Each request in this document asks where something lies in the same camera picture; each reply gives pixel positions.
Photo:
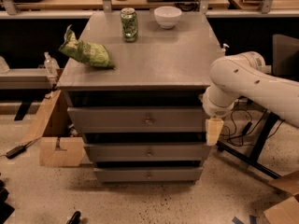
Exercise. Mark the black stand base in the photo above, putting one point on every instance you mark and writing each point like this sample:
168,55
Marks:
252,159

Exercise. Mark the black object at bottom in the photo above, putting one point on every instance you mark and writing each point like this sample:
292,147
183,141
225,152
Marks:
75,219

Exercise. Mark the white pump dispenser bottle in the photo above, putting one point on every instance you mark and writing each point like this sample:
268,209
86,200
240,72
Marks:
225,48

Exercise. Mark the clear plastic bottle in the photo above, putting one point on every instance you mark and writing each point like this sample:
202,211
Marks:
51,65

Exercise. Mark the green soda can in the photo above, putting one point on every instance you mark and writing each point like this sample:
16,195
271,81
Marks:
129,24

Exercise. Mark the green chip bag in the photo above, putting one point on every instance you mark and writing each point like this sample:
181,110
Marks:
94,55

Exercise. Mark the white bowl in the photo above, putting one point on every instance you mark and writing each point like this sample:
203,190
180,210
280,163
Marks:
167,17

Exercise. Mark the grey middle drawer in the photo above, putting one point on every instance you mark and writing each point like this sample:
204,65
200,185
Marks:
147,151

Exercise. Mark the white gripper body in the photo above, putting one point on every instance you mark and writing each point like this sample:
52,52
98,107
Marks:
214,110

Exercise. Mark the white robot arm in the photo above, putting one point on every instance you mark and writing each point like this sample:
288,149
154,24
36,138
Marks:
243,75

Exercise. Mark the grey bottom drawer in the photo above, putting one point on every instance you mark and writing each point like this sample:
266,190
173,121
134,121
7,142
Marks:
116,175

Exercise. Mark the cardboard box at right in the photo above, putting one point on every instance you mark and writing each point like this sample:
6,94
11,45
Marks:
285,212

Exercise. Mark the grey top drawer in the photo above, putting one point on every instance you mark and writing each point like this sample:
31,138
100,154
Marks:
138,119

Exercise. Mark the grey drawer cabinet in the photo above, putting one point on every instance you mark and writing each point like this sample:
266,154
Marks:
162,68

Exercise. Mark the grey drawer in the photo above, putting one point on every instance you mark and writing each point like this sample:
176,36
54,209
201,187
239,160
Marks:
138,119
116,175
147,151

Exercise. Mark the black object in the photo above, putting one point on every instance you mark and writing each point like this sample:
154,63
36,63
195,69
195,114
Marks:
6,210
75,219

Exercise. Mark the black object at left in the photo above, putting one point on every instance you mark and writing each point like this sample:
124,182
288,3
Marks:
6,210

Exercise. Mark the open cardboard box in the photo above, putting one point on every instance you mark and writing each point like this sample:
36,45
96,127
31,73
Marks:
50,126

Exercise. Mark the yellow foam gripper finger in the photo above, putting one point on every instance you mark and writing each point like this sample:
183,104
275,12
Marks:
213,130

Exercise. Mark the black power adapter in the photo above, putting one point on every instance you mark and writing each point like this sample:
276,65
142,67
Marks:
14,152

